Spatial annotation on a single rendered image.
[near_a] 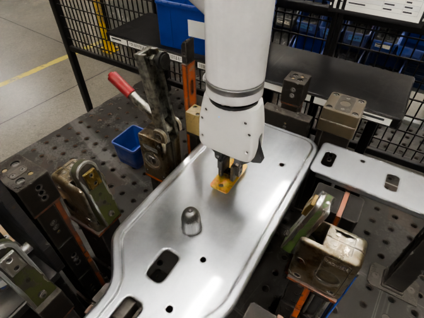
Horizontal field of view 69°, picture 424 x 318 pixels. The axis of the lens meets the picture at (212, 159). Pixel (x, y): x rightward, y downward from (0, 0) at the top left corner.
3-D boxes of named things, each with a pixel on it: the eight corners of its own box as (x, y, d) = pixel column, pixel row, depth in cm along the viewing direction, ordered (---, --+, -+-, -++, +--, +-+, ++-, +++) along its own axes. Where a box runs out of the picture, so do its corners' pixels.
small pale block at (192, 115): (202, 221, 87) (199, 117, 62) (192, 216, 89) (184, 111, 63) (209, 212, 90) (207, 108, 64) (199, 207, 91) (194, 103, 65)
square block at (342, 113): (317, 221, 88) (360, 118, 62) (291, 209, 91) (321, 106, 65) (326, 202, 92) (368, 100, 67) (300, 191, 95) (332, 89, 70)
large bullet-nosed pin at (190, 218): (194, 244, 51) (192, 221, 46) (178, 235, 52) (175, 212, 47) (205, 229, 53) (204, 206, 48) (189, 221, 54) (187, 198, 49)
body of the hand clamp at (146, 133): (176, 241, 83) (161, 144, 58) (156, 230, 85) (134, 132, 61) (189, 226, 86) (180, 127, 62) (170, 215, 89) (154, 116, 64)
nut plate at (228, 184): (226, 194, 55) (227, 190, 54) (209, 185, 56) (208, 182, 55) (248, 166, 60) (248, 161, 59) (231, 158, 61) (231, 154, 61)
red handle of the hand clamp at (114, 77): (165, 135, 58) (103, 74, 57) (161, 141, 59) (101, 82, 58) (178, 123, 60) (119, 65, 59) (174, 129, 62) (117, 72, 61)
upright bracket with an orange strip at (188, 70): (195, 209, 91) (185, 43, 56) (191, 207, 91) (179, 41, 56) (200, 202, 92) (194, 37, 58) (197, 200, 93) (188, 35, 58)
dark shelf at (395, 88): (397, 131, 69) (403, 120, 67) (106, 41, 103) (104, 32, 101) (411, 86, 82) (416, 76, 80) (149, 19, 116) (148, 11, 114)
